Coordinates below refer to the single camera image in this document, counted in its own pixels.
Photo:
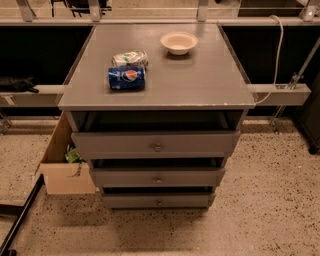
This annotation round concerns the grey drawer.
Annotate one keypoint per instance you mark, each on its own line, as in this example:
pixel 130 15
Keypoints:
pixel 143 145
pixel 159 201
pixel 157 177

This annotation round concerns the grey drawer cabinet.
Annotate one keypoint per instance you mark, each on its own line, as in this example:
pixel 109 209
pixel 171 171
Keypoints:
pixel 201 91

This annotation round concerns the grey top drawer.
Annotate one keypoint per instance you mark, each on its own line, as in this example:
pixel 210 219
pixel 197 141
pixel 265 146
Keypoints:
pixel 143 145

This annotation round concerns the grey bottom drawer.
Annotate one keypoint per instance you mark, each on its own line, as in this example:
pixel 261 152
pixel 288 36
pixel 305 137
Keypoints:
pixel 159 201

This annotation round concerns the blue pepsi can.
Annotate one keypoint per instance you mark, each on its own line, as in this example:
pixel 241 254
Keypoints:
pixel 126 77

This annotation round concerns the crushed green white can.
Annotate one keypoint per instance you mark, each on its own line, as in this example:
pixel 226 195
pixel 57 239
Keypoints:
pixel 135 58

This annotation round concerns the white paper bowl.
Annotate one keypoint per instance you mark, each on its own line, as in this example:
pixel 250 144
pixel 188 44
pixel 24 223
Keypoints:
pixel 179 43

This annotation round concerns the green packet in box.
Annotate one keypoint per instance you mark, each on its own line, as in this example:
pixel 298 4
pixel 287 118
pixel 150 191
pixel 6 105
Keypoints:
pixel 72 156

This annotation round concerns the cardboard box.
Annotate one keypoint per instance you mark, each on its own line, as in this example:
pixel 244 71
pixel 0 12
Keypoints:
pixel 60 176

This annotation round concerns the black metal floor bar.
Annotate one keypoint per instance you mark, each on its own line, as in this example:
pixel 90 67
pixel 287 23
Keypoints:
pixel 19 213

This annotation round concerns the grey horizontal rail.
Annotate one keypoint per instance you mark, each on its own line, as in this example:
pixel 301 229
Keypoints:
pixel 267 94

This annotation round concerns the black object on rail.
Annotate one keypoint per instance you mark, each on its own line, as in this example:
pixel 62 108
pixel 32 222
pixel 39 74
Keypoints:
pixel 11 84

